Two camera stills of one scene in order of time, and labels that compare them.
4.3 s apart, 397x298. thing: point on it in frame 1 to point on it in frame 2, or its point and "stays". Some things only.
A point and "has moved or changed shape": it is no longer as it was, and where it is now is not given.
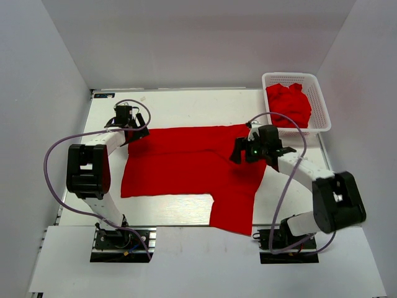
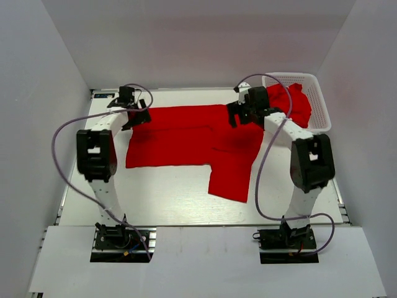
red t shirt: [196, 161] has moved or changed shape
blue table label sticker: [104, 95] stays
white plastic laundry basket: [319, 120] stays
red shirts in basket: [291, 103] stays
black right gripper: [241, 143] to [234, 108]
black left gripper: [139, 133] to [142, 117]
